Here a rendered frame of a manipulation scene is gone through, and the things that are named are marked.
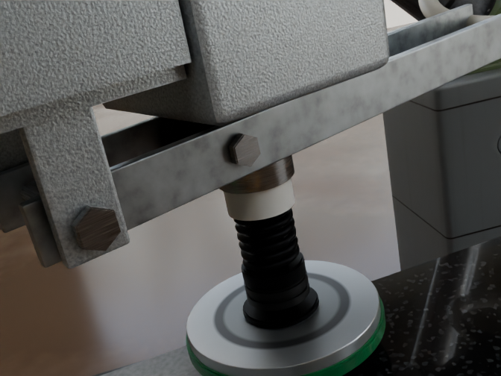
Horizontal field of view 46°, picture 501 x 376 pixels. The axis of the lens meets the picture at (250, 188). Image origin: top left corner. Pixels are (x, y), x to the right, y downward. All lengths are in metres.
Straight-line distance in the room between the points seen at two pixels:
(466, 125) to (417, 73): 0.99
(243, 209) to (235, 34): 0.20
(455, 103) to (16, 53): 1.35
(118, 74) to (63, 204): 0.10
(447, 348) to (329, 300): 0.13
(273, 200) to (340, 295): 0.15
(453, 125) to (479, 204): 0.24
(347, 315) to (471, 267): 0.24
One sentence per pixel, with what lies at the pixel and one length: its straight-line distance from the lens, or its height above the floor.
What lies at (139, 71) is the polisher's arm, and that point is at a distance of 0.42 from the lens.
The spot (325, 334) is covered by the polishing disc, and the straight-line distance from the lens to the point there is 0.61.
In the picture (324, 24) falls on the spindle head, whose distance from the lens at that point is 0.50.
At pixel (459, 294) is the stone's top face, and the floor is 0.81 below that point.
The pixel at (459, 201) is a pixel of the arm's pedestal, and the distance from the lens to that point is 1.71.
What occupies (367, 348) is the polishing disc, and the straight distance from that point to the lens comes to 0.62.
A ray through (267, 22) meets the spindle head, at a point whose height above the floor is 1.17.
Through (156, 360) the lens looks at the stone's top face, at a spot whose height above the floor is 0.81.
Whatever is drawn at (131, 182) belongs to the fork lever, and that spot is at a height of 1.08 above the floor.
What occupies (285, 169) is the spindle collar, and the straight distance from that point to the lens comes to 0.58.
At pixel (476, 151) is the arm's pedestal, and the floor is 0.66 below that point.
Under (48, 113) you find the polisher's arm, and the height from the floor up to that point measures 1.15.
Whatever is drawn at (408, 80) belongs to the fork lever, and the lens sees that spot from 0.66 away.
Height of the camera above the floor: 1.21
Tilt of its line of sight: 20 degrees down
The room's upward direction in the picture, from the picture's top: 11 degrees counter-clockwise
